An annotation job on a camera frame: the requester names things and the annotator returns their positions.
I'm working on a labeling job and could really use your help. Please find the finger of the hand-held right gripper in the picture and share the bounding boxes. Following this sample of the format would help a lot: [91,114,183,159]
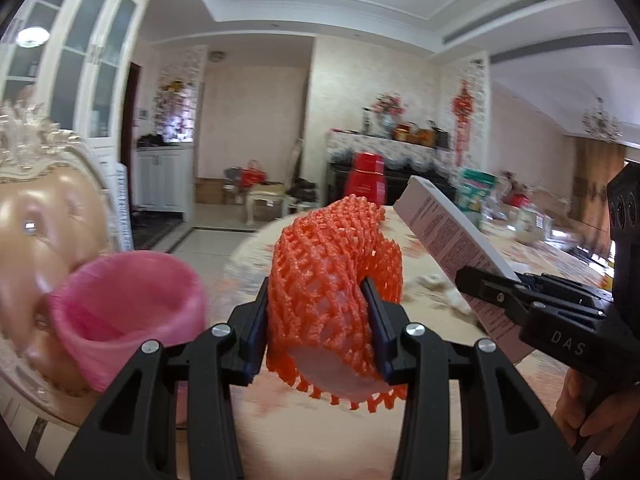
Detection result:
[455,266,608,331]
[522,272,613,307]

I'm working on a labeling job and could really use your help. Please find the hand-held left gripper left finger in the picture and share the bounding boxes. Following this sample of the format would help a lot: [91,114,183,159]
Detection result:
[54,276,271,480]

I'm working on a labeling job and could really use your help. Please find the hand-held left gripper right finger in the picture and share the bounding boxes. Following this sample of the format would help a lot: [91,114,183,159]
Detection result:
[361,276,586,480]

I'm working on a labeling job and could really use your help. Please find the pink white carton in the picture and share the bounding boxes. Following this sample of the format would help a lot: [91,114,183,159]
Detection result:
[394,175,533,366]

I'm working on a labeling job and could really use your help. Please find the orange foam fruit net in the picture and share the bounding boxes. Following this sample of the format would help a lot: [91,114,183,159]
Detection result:
[265,194,408,413]

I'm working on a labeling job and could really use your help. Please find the pink trash bin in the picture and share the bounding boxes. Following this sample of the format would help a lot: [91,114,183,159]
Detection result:
[47,252,208,393]

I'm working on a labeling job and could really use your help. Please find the person's right hand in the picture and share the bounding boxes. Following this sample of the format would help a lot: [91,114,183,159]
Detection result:
[554,370,640,460]

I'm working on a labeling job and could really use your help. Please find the floral tablecloth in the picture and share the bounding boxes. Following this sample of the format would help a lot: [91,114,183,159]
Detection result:
[220,205,640,480]

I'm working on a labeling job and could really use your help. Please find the green white package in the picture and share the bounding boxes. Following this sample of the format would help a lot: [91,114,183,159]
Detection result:
[457,167,496,211]

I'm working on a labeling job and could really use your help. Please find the brown curtain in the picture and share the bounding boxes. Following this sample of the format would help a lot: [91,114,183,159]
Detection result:
[572,137,628,226]

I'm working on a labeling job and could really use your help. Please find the red bottle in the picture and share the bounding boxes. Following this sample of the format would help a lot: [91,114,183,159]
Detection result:
[342,152,388,206]

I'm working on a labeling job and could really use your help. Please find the cardboard box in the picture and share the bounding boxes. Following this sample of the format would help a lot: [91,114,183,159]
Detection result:
[194,177,226,206]

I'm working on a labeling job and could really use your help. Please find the black piano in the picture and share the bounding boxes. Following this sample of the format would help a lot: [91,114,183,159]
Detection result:
[325,160,461,206]

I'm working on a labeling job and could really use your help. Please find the red gift bag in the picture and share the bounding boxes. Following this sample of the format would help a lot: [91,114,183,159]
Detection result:
[240,160,268,186]

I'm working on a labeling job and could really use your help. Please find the crystal chandelier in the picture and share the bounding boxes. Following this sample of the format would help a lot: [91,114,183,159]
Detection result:
[580,97,623,141]

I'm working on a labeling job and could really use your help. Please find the gift baskets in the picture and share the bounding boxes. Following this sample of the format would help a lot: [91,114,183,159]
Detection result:
[392,120,451,148]

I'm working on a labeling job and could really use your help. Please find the white low cabinet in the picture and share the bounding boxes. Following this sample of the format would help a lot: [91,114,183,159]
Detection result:
[136,142,196,221]

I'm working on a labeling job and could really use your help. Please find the white patterned floor appliance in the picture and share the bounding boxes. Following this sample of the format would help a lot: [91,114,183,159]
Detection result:
[112,162,136,251]

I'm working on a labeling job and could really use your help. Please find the white lace piano cover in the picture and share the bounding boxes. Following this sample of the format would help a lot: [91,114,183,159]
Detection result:
[327,130,453,171]

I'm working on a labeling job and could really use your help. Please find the flower bouquet in vase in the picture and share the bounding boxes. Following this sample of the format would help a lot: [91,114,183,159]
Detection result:
[372,92,408,138]

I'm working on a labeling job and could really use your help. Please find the ornate cream padded chair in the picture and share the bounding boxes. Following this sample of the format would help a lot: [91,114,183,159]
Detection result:
[0,85,121,426]

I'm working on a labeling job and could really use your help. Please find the white lattice screen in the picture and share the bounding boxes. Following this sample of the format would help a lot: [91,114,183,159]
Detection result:
[155,47,208,146]

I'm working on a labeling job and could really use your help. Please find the dark wooden door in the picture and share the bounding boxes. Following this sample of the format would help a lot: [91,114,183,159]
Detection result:
[120,62,143,168]

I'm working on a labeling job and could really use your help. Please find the white glass-door cabinet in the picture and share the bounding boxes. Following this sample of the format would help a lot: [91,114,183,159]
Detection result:
[0,0,146,261]

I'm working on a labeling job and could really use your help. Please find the red knot wall hanging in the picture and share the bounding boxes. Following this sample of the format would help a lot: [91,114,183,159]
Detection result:
[450,85,476,166]

